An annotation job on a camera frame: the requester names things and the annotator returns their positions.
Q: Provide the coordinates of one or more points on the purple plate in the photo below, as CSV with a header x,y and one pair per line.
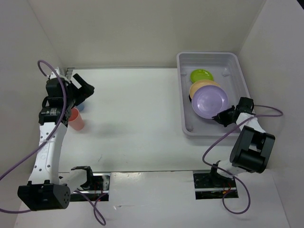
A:
x,y
209,100

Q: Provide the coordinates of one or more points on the green plate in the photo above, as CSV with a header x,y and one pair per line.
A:
x,y
200,74

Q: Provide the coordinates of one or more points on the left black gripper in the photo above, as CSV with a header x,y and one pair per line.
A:
x,y
86,88

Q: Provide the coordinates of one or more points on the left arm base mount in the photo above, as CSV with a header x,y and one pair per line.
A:
x,y
99,185

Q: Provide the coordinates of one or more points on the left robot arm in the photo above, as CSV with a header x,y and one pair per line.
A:
x,y
45,190

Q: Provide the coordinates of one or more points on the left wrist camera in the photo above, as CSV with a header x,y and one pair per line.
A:
x,y
59,73

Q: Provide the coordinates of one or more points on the blue cup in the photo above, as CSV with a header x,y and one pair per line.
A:
x,y
81,107

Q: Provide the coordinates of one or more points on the clear plastic bin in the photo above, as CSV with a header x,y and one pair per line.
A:
x,y
226,71

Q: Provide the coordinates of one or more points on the orange plate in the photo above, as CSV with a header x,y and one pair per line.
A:
x,y
201,83

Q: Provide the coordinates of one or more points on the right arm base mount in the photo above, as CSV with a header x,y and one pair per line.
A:
x,y
209,187

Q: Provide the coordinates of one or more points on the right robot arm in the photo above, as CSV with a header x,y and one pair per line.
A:
x,y
253,147

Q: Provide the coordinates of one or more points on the red cup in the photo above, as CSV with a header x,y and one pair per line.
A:
x,y
75,121

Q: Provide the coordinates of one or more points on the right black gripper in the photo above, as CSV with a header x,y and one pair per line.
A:
x,y
220,117

